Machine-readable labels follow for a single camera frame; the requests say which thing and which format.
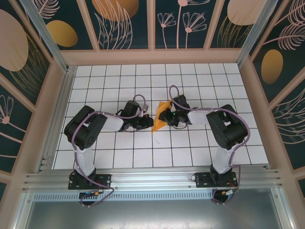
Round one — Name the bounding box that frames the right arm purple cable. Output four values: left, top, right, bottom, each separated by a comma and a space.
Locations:
168, 85, 250, 206

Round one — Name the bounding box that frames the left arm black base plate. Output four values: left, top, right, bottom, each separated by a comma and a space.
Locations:
68, 173, 112, 190

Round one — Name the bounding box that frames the aluminium side rail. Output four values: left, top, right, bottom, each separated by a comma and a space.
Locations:
37, 66, 77, 173

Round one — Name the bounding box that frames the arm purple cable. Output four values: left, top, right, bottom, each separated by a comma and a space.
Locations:
71, 94, 147, 208
168, 85, 250, 206

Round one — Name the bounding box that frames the aluminium corner post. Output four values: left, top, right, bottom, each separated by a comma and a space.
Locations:
237, 0, 281, 70
19, 0, 70, 72

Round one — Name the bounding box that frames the grey sheet metal tray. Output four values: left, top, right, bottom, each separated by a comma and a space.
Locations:
22, 187, 290, 229

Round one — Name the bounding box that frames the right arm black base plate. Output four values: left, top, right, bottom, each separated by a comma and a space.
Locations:
194, 172, 239, 188

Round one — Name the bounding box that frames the long aluminium mounting rail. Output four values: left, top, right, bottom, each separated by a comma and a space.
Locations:
22, 168, 284, 191

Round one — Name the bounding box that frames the orange cloth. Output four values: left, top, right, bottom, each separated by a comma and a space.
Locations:
151, 101, 173, 133

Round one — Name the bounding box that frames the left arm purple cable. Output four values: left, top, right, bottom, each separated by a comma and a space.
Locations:
71, 94, 147, 208

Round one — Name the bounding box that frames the slotted grey cable duct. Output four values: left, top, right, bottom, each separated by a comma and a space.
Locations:
32, 192, 215, 201

